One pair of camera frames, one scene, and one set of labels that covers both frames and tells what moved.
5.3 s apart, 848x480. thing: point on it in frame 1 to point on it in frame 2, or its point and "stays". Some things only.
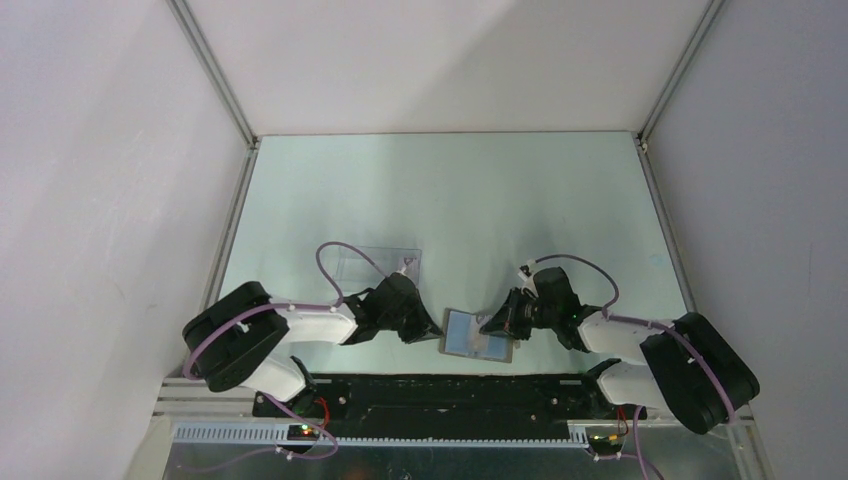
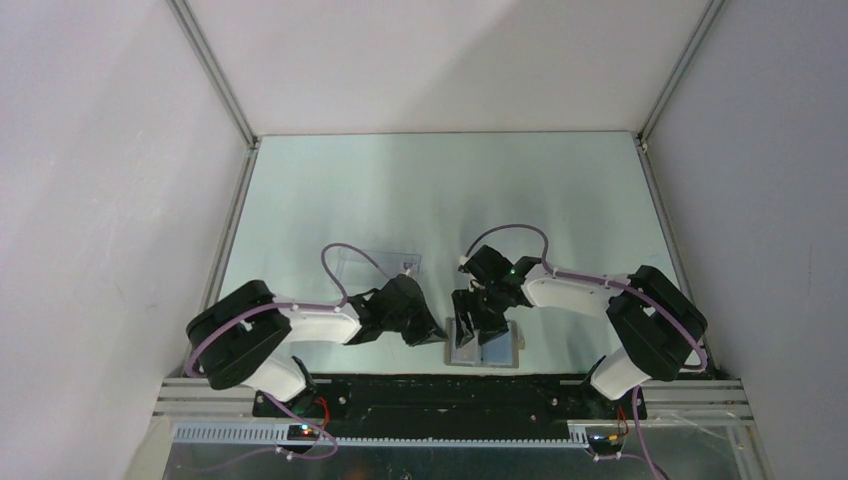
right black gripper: x=506 y=320 to x=463 y=302
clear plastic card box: x=353 y=267 stays
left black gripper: x=423 y=327 stays
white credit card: x=411 y=263 stays
